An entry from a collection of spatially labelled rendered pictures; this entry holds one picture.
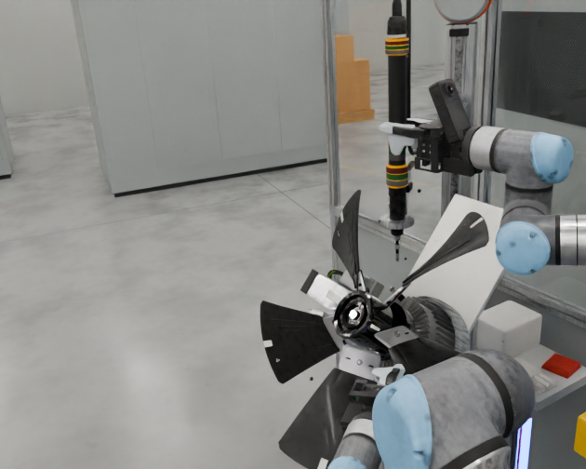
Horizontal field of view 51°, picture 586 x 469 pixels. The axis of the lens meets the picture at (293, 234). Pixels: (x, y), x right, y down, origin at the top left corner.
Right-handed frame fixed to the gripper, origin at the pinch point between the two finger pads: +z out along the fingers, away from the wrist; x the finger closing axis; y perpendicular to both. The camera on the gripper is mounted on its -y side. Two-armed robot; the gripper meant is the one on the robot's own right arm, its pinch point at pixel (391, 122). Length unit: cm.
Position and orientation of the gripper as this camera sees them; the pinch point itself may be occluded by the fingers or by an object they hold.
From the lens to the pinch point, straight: 125.3
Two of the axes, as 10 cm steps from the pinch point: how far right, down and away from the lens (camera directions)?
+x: 7.5, -2.9, 6.0
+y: 0.6, 9.3, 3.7
